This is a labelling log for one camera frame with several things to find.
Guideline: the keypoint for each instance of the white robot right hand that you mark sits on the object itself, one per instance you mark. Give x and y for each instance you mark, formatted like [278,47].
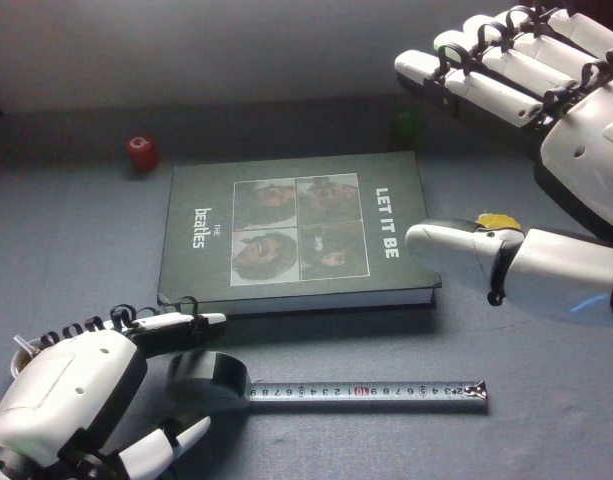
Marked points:
[586,160]

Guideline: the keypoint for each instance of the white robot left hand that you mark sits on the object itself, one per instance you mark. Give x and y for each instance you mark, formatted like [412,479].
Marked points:
[61,395]

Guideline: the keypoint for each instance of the white and black tape measure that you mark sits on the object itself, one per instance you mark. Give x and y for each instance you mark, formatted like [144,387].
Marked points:
[336,395]

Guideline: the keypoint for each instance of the black Beatles hardcover book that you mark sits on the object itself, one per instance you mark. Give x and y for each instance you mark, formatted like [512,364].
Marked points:
[196,200]

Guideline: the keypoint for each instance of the small white cup with spoon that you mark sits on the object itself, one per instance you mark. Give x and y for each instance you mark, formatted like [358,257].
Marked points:
[22,357]

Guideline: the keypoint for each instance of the yellow swirl toy cake roll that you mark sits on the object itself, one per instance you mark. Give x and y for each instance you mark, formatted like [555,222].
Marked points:
[496,221]

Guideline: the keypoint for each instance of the green toy cylinder block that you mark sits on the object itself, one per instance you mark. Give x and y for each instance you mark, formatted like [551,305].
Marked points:
[405,125]

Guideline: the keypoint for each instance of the red toy cylinder block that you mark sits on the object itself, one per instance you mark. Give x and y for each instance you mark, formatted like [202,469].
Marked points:
[142,152]

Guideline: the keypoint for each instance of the grey table cloth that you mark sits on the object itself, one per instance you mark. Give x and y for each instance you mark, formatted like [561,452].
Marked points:
[336,450]

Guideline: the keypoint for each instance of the flat backdrop board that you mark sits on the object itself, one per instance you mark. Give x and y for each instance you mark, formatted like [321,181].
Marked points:
[236,45]

